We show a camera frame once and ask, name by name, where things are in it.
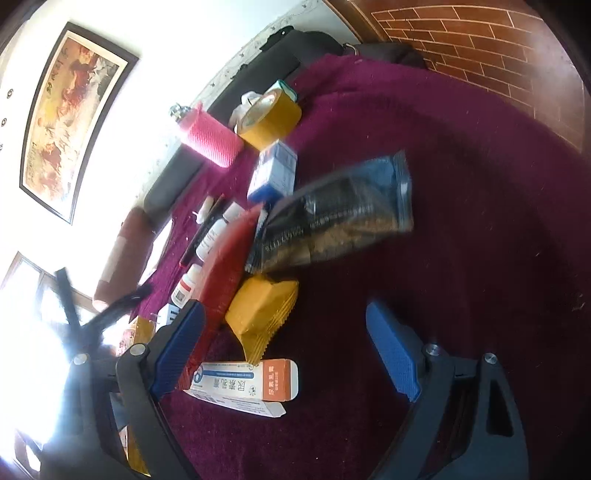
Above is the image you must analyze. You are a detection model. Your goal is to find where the white pill bottle red label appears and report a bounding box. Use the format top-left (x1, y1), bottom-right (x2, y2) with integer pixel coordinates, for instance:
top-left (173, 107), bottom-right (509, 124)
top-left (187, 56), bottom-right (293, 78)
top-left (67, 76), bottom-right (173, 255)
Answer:
top-left (170, 263), bottom-right (201, 309)

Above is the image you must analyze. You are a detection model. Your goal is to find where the long white orange box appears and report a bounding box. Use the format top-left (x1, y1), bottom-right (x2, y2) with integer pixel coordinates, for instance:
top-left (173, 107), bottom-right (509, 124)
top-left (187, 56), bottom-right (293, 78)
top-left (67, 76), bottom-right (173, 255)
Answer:
top-left (186, 359), bottom-right (300, 418)

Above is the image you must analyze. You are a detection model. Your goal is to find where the red foil snack bag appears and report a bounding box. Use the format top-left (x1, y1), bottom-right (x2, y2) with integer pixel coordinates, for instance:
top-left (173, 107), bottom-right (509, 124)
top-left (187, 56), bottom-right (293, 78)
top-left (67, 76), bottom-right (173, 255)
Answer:
top-left (176, 203), bottom-right (263, 390)

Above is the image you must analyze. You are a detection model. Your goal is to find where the black marker red cap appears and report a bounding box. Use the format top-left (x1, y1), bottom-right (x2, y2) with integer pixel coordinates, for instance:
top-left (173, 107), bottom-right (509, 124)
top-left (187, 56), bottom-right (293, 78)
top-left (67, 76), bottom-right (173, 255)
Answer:
top-left (179, 195), bottom-right (228, 268)

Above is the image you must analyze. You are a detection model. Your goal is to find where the white bottle green label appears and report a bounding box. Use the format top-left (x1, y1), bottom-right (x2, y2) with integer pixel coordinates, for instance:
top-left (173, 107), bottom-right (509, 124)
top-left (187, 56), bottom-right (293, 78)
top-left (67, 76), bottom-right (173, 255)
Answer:
top-left (195, 202), bottom-right (245, 263)

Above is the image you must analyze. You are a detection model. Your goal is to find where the white notepad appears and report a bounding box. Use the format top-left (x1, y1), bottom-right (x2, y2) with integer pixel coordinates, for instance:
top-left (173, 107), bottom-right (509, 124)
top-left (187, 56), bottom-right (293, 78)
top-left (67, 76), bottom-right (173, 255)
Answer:
top-left (139, 218), bottom-right (172, 284)

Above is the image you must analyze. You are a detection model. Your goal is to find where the maroon velvet bedspread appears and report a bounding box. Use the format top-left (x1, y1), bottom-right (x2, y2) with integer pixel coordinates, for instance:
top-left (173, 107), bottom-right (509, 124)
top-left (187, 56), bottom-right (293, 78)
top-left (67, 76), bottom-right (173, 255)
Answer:
top-left (131, 54), bottom-right (591, 480)

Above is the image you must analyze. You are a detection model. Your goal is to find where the yellow snack packet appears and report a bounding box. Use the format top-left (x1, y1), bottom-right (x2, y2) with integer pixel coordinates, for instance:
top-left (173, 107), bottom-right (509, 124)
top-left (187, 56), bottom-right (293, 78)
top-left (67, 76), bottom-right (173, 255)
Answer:
top-left (225, 275), bottom-right (298, 365)

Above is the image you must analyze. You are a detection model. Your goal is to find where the small white crumpled tissue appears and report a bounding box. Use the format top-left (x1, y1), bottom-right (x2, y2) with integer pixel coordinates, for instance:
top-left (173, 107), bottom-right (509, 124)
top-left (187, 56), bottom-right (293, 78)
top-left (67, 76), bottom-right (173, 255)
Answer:
top-left (194, 196), bottom-right (214, 225)

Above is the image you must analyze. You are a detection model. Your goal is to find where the pink knitted bottle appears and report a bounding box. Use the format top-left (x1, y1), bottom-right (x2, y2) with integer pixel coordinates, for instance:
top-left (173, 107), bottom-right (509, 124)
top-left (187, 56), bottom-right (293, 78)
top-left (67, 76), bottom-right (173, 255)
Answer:
top-left (170, 103), bottom-right (243, 169)

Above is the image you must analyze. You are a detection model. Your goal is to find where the black grain bag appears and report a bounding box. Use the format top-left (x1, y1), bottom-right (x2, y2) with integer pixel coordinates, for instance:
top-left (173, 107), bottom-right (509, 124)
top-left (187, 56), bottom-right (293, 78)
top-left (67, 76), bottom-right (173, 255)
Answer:
top-left (245, 151), bottom-right (414, 275)

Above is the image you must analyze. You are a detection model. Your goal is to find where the blue white small box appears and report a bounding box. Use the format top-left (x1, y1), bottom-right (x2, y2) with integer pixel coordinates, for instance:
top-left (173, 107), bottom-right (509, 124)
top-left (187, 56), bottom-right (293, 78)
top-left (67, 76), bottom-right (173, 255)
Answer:
top-left (246, 140), bottom-right (297, 203)

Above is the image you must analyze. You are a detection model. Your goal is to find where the yellow tape roll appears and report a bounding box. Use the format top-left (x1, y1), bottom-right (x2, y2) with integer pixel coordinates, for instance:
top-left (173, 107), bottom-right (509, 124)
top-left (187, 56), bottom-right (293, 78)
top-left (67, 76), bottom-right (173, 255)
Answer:
top-left (238, 89), bottom-right (301, 151)

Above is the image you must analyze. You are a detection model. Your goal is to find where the white plush toy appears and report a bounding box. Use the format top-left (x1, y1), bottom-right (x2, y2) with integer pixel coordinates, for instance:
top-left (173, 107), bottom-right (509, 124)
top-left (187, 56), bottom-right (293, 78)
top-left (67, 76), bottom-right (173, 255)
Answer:
top-left (228, 91), bottom-right (262, 133)

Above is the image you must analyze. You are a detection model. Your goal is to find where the brown wooden cabinet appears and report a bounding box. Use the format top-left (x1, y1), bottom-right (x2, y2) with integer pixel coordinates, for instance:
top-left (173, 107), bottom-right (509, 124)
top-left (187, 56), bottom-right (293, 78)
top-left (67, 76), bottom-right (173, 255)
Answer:
top-left (328, 0), bottom-right (590, 154)

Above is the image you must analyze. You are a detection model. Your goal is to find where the framed wall painting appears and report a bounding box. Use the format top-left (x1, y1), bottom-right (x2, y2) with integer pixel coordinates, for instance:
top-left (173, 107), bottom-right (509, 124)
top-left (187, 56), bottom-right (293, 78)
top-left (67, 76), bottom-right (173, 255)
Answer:
top-left (19, 22), bottom-right (138, 224)

